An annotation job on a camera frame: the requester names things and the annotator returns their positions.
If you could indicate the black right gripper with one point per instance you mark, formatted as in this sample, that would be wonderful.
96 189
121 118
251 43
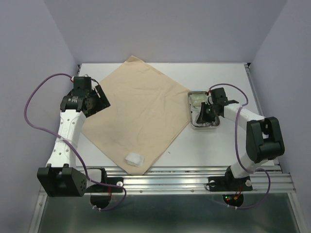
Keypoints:
202 118

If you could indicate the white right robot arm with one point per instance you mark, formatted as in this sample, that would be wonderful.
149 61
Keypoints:
264 139

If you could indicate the aluminium mounting rail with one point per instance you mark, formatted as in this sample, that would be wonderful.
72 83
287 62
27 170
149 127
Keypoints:
192 180

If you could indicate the white gauze pad stack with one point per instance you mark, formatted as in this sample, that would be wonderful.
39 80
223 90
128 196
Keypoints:
134 159

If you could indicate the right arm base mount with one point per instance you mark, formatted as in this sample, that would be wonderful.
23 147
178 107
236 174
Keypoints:
232 187

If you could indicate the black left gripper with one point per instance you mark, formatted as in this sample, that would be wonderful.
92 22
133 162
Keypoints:
102 102

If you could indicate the green printed gauze bag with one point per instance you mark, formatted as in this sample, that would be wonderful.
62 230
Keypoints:
197 99

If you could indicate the stainless steel tray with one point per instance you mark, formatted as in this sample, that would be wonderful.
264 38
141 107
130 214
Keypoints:
194 125

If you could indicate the green suture packet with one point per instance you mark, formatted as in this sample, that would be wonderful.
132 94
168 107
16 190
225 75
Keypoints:
196 109

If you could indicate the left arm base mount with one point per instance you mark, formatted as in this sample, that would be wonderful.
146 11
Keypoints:
106 193

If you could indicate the hemostat clamp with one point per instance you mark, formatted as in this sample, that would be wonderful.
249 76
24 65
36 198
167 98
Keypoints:
210 124

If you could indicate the beige cloth drape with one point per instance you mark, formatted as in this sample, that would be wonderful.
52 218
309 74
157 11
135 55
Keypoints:
148 111

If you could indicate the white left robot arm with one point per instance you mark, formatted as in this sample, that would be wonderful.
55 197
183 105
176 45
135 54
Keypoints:
59 177

